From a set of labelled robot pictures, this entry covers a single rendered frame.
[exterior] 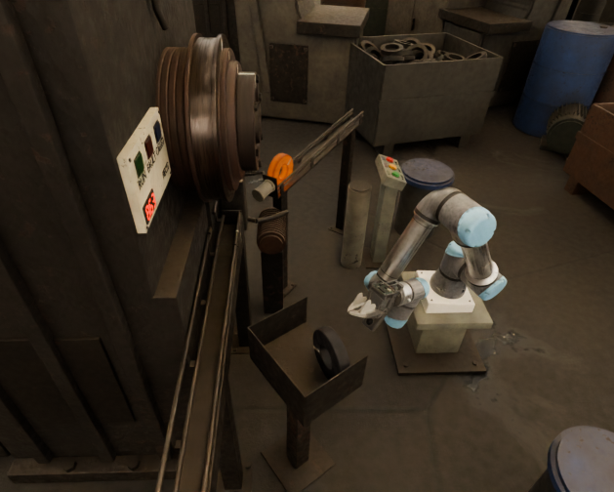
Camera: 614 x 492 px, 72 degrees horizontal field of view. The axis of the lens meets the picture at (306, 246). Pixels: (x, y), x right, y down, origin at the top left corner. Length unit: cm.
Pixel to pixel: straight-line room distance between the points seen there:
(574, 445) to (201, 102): 140
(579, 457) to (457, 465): 50
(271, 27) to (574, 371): 327
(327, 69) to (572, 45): 198
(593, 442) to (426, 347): 76
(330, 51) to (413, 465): 317
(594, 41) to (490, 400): 312
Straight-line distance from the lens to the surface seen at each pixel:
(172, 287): 111
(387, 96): 342
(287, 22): 396
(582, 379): 234
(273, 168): 183
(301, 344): 130
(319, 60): 397
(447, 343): 207
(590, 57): 438
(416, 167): 263
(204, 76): 114
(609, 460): 159
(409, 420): 191
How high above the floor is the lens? 163
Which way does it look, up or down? 39 degrees down
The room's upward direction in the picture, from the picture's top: 2 degrees clockwise
